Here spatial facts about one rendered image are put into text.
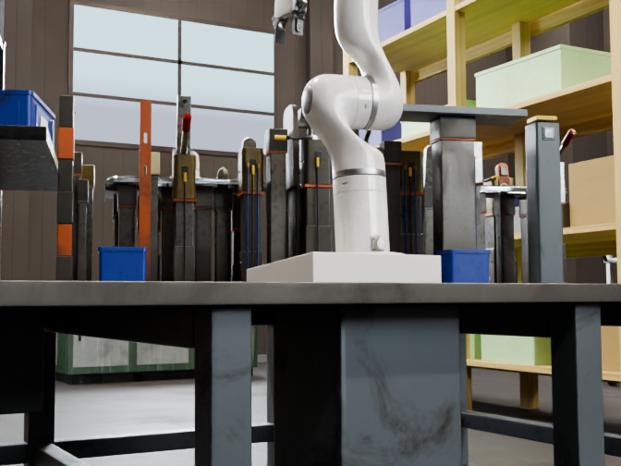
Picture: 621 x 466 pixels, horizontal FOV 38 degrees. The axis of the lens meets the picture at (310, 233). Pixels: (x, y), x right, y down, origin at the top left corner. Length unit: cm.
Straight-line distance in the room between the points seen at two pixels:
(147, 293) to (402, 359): 62
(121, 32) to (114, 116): 88
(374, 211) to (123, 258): 58
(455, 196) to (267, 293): 93
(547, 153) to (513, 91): 273
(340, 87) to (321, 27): 870
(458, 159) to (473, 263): 30
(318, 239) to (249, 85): 793
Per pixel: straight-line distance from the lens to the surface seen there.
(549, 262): 251
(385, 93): 207
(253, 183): 242
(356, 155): 201
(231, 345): 161
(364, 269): 187
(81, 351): 763
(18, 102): 225
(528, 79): 518
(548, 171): 253
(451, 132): 243
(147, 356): 779
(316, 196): 235
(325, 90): 202
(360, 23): 209
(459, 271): 228
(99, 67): 964
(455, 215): 241
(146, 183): 245
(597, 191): 470
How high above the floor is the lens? 67
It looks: 4 degrees up
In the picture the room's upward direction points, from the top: straight up
